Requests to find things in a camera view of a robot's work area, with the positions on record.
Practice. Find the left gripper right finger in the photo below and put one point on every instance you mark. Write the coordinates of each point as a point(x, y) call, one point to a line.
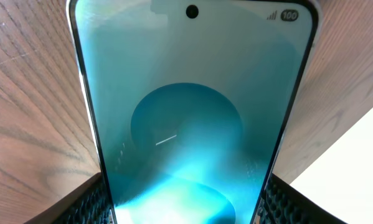
point(280, 203)

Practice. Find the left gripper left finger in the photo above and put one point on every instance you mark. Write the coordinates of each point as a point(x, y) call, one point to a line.
point(87, 204)

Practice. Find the Galaxy S25 smartphone cyan screen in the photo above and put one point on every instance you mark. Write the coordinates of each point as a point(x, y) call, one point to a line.
point(188, 100)

